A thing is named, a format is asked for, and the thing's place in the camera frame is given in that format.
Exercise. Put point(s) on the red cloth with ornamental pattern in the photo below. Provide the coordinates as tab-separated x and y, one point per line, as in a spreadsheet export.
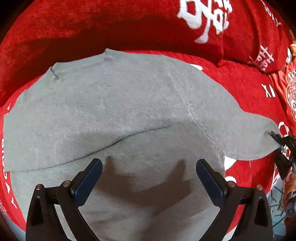
290	92

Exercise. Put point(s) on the red blanket with white print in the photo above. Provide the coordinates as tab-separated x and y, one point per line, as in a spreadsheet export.
254	104

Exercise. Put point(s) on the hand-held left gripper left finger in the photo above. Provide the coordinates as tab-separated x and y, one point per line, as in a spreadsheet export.
89	178

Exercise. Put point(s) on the red pillow with large print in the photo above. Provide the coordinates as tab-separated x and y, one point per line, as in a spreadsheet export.
115	23

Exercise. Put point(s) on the grey shirt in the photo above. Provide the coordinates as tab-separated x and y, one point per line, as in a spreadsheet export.
120	99

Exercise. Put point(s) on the red pillow with small print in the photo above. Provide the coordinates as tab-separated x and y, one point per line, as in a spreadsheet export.
249	30

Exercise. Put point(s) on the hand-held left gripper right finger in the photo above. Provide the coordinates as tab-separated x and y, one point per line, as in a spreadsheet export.
209	178

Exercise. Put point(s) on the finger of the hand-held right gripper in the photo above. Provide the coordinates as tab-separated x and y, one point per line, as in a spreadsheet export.
282	163
281	138

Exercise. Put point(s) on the person's right hand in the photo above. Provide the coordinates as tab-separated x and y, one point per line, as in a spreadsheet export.
291	185

